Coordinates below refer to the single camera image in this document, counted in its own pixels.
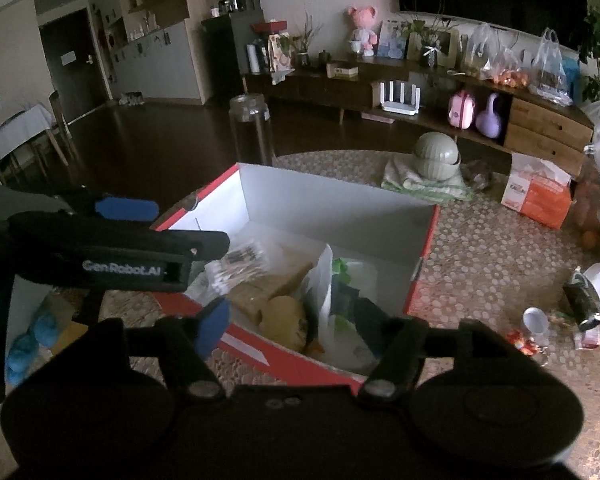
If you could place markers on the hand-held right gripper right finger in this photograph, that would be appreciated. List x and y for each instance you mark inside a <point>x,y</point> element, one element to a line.
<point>405,345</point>

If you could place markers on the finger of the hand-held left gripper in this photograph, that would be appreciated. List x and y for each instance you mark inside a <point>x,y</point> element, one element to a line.
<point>127,210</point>
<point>130,245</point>

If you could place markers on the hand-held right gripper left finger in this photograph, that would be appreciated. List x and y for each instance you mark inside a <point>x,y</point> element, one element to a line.
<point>212,327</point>

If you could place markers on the cotton swab packet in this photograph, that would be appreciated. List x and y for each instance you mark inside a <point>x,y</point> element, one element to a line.
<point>240,265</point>

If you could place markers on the bread bag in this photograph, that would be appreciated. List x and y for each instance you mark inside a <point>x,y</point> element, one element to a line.
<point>270,287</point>

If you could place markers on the round tan bun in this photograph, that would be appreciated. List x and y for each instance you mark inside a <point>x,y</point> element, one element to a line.
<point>282,322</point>

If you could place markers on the white bag with dark contents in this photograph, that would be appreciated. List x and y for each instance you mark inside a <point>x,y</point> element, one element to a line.
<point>322,300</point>

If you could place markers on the white jar lid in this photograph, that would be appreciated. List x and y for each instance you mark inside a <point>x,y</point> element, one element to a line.
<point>535,322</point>

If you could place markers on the red cardboard box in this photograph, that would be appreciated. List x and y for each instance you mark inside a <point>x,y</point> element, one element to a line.
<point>330,210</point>

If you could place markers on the dark snack packet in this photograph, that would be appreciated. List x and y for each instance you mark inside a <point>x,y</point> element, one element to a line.
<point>582,305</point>

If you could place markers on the grey shoes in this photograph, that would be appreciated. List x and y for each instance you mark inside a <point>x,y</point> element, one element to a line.
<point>132,98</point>

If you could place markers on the blue plush object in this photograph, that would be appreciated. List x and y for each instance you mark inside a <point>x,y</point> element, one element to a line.
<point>30,340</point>

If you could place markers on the wooden chair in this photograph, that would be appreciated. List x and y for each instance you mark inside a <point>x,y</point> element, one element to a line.
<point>57,110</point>

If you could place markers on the dining table with white cloth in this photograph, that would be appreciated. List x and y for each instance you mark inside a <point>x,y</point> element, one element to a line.
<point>25,120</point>

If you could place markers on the tall glass jar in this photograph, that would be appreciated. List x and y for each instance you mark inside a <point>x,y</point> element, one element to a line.
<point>250,130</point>

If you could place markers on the dark door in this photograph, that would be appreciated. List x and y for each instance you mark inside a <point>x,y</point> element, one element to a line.
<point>75,70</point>

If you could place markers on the folded green cloth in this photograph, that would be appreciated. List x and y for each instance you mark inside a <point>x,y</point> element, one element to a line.
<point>410,182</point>

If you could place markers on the black cabinet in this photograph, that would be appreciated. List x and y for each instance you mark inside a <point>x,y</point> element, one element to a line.
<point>225,60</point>

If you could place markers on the green ribbed bowl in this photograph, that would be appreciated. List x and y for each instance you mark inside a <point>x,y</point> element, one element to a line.
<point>435,157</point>

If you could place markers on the white paper roll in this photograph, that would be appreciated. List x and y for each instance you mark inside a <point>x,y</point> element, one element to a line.
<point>253,57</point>

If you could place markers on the orange tissue pack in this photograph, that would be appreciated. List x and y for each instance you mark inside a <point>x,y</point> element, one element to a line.
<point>545,205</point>

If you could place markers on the floral paper bag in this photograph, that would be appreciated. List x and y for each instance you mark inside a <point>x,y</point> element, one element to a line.
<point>280,52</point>

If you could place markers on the clear tub of oranges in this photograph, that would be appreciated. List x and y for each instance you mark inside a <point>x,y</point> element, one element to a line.
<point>587,210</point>

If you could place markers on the flat pink box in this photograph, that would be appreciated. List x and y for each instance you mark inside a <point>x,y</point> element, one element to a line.
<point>378,117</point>

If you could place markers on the red gift box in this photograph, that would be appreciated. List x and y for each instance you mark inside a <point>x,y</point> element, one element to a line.
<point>270,27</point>

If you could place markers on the vase of dried grass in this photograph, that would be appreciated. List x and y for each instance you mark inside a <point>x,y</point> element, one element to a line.
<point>302,57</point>

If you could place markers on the white router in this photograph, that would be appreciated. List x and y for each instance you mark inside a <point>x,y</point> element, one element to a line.
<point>400,107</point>

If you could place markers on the pink toy case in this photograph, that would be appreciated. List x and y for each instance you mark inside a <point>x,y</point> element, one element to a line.
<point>461,110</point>

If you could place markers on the small cardboard box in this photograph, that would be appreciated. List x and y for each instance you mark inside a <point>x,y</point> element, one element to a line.
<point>342,70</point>

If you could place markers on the wooden television cabinet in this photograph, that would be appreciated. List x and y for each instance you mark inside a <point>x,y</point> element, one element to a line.
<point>545,120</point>

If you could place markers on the vase with white ribbon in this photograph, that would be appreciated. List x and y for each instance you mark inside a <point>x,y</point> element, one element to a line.
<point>428,56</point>

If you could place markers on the clear bag of small oranges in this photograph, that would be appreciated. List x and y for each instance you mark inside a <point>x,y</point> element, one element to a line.
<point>500,67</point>

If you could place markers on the pink plush doll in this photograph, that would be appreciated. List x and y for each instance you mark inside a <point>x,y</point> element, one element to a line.
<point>364,30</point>

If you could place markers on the clear plastic bag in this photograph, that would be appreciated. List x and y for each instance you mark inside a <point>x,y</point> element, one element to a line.
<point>547,75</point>

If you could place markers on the blue pack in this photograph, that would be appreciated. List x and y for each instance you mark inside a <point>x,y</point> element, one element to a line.
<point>571,77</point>

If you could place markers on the wooden photo frame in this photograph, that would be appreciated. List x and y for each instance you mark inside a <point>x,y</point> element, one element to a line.
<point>447,45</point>

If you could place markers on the blue picture frame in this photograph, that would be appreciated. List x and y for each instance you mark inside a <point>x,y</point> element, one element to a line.
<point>392,40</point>

